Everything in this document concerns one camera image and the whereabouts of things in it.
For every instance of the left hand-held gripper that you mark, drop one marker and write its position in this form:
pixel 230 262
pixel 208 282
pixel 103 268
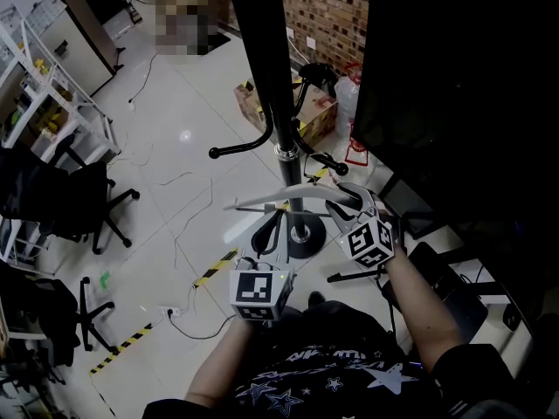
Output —
pixel 255 288

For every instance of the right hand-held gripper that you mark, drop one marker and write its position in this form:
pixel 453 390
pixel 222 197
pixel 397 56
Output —
pixel 369 242

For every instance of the white hanger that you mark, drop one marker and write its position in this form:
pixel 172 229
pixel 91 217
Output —
pixel 279 194

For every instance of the black coat rack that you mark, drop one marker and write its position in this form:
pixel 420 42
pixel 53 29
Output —
pixel 262 37

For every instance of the person's right forearm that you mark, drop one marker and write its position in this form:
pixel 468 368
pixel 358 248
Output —
pixel 419 308

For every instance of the person's left forearm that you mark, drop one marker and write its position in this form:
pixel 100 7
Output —
pixel 218 360

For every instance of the clear water jug red label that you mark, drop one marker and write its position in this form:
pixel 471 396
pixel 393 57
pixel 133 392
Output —
pixel 347 103
pixel 358 155

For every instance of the yellow black hazard tape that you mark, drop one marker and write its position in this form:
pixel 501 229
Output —
pixel 122 349
pixel 216 266

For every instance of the person's black shoe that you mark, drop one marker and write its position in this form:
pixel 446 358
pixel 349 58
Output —
pixel 315 299

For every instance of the brown cardboard box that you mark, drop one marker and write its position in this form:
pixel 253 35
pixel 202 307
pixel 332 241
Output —
pixel 321 116

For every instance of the person's black trousers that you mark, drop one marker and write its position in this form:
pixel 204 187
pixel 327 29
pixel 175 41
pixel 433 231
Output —
pixel 336 321

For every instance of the white power strip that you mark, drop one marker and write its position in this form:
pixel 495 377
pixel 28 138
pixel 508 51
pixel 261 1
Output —
pixel 169 311

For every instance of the person's black star shirt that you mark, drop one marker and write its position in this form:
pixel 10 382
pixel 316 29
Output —
pixel 332 382

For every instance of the large black display screen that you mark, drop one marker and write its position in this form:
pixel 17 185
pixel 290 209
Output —
pixel 458 81

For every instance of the green floor tape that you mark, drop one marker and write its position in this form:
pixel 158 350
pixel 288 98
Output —
pixel 105 279

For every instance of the black office chair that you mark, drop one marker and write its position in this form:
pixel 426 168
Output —
pixel 52 190
pixel 39 312

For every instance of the white metal shelving unit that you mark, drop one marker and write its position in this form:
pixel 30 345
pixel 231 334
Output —
pixel 65 86

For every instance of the grey metal cabinet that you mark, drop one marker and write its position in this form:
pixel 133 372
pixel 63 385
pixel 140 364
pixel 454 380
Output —
pixel 83 46

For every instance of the white wall socket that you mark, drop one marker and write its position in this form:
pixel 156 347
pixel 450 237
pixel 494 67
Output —
pixel 290 32
pixel 311 43

